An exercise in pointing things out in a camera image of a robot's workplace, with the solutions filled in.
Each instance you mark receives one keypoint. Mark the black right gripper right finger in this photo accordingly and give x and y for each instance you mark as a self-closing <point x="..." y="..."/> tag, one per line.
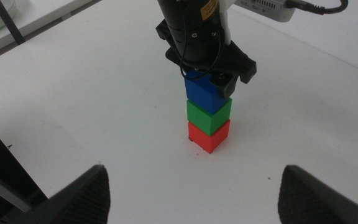
<point x="306" y="202"/>

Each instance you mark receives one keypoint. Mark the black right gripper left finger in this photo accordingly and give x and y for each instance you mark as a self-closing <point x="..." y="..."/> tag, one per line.
<point x="82" y="202"/>

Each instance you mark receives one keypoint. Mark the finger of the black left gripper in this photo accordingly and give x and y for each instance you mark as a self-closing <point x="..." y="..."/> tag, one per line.
<point x="225" y="87"/>

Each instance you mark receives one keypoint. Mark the blue cube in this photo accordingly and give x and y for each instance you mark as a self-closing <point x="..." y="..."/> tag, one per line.
<point x="202" y="93"/>

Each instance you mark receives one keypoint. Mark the green cube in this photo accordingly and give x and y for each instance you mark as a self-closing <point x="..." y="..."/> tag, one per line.
<point x="208" y="121"/>

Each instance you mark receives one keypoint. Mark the red cube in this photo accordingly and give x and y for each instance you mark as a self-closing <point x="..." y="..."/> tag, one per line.
<point x="210" y="140"/>

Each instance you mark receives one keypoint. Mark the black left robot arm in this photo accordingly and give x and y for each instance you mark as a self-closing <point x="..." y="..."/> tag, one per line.
<point x="182" y="15"/>

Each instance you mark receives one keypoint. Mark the black pole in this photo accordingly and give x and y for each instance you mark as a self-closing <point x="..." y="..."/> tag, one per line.
<point x="8" y="21"/>

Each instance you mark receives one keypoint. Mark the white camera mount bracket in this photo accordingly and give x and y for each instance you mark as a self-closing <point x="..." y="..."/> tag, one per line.
<point x="224" y="18"/>

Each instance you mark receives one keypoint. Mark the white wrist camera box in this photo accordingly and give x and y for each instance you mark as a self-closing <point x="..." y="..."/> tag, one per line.
<point x="269" y="11"/>

